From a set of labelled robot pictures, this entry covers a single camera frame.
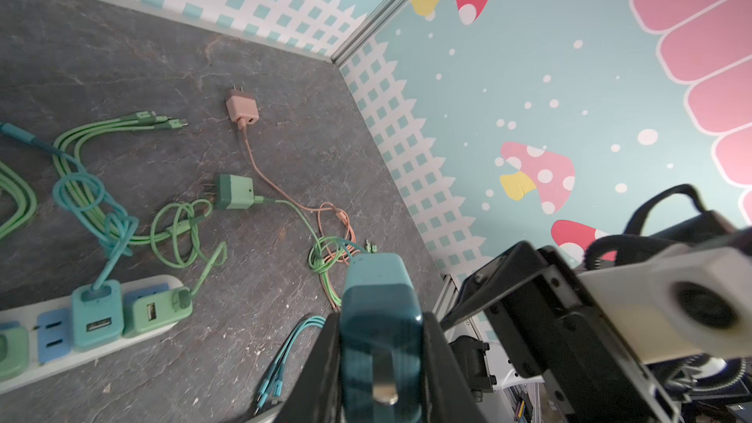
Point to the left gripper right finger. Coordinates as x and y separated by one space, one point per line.
445 396

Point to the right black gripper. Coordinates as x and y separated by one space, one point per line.
550 326

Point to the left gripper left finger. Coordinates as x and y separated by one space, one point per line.
317 395

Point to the teal charger plug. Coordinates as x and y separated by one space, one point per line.
97 316
381 336

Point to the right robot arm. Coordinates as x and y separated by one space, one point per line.
676 217

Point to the pink charger plug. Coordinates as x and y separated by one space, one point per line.
242 108

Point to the small white blue power strip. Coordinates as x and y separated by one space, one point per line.
49 324

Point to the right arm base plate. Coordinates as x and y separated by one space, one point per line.
471 356

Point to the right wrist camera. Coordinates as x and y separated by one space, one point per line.
679 303

